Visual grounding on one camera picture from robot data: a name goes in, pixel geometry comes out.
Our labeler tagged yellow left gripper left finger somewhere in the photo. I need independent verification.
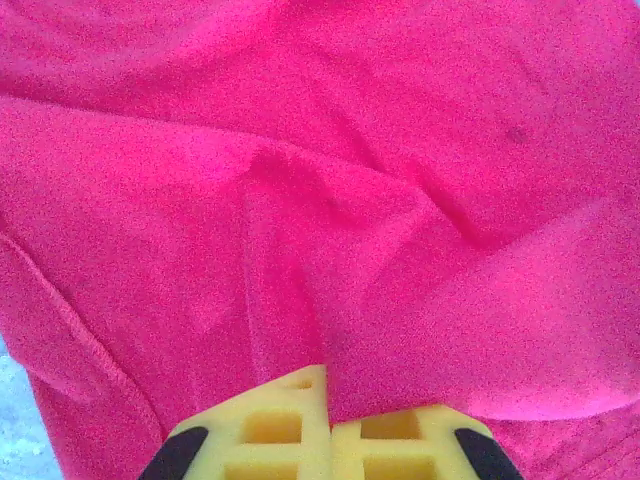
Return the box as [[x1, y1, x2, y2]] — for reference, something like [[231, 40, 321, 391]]
[[139, 364, 332, 480]]

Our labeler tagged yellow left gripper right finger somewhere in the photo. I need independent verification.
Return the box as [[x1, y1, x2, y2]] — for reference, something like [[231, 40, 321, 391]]
[[329, 404, 524, 480]]

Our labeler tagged red t-shirt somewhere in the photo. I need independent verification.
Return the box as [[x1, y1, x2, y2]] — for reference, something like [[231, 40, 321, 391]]
[[0, 0, 640, 480]]

